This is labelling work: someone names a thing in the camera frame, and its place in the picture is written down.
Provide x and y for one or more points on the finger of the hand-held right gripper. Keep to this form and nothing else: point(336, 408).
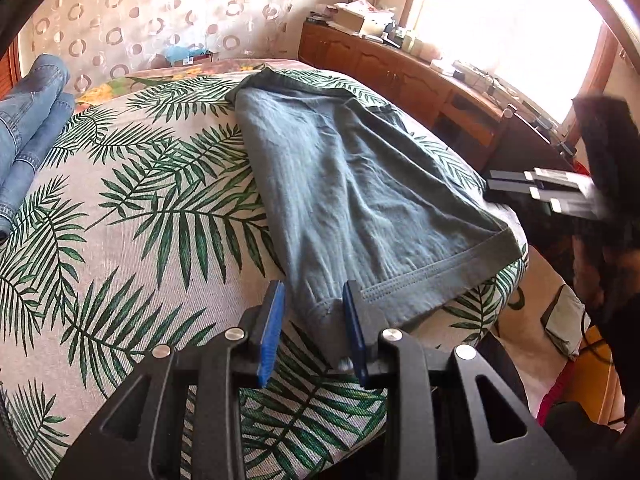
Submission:
point(565, 204)
point(510, 183)

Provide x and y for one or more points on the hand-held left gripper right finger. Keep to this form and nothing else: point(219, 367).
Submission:
point(356, 335)

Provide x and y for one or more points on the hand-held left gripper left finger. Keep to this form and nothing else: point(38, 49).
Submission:
point(270, 335)

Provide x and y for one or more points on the grey-blue short pants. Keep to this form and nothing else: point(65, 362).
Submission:
point(360, 185)

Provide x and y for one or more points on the silver round knob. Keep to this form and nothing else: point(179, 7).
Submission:
point(508, 112)

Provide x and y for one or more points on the floral blanket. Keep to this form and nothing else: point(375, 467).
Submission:
point(525, 285)

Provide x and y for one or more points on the grey pouch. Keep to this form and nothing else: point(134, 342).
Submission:
point(565, 320)

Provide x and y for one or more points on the bright window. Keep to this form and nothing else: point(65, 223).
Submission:
point(500, 20)

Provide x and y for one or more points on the palm leaf printed sheet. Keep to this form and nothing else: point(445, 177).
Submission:
point(150, 210)

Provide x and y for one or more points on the long wooden cabinet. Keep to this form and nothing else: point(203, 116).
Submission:
point(380, 65)

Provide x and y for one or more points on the pink cloth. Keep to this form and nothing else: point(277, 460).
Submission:
point(552, 395)

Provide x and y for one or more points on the open cardboard box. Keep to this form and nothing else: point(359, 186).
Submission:
point(356, 22)

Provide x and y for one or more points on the crumpled pink white paper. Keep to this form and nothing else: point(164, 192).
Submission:
point(362, 7)

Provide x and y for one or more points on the low cardboard box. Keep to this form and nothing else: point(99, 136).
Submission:
point(200, 60)

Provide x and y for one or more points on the folded blue jeans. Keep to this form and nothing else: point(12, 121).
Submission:
point(30, 170)
point(35, 85)

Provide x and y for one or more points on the blue plastic bag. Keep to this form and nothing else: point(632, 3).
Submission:
point(185, 52)

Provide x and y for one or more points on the circle patterned sheer curtain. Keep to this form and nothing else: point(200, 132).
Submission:
point(150, 10)

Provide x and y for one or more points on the brown slatted wooden wardrobe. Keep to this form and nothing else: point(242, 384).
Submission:
point(10, 75)

